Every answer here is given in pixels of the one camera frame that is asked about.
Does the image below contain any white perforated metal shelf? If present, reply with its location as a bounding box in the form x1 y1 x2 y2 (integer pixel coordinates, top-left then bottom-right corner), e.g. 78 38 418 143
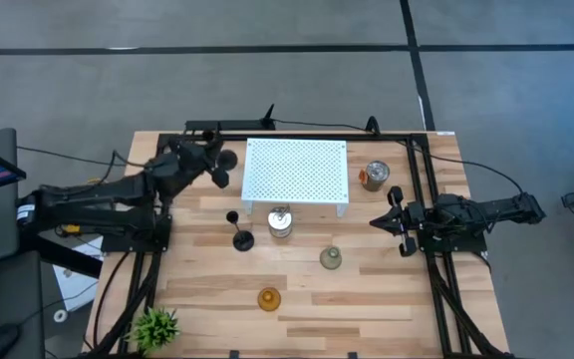
240 138 351 218

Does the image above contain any black cable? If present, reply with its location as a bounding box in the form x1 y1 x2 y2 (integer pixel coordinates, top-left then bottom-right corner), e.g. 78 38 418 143
271 115 525 195
16 144 137 170

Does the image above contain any black aluminium table frame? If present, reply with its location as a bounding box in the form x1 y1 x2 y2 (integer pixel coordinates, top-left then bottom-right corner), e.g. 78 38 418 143
82 130 517 359

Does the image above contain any silver candle tin orange tag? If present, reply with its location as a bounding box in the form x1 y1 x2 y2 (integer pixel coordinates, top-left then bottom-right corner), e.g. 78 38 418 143
358 160 392 193

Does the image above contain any small green artificial plant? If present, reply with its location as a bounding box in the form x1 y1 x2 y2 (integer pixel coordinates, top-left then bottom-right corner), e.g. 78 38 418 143
126 306 182 356

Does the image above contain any white paper sheet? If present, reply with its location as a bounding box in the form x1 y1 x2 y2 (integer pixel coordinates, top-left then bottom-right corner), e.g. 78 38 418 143
51 236 105 313

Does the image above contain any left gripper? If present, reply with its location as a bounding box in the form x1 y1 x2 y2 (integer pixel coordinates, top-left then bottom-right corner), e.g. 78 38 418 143
165 138 231 190

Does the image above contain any amber ribbed glass candle holder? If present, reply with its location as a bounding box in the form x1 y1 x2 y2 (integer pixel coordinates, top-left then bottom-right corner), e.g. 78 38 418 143
257 286 282 313

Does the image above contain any silver candle tin green label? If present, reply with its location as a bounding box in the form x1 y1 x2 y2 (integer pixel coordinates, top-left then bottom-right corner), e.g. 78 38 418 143
267 204 294 239

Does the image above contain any clear ribbed glass vase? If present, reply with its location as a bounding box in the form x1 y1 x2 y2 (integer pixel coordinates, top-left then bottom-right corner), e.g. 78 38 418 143
319 245 344 271

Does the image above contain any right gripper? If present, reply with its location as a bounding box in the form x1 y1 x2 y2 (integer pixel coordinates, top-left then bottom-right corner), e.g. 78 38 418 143
369 185 429 258

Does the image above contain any black electronics box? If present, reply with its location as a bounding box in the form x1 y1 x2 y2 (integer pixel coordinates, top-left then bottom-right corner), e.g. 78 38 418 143
184 103 276 134

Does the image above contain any dark grey side desk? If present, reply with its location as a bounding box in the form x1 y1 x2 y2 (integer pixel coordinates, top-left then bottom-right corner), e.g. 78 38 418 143
0 248 47 359

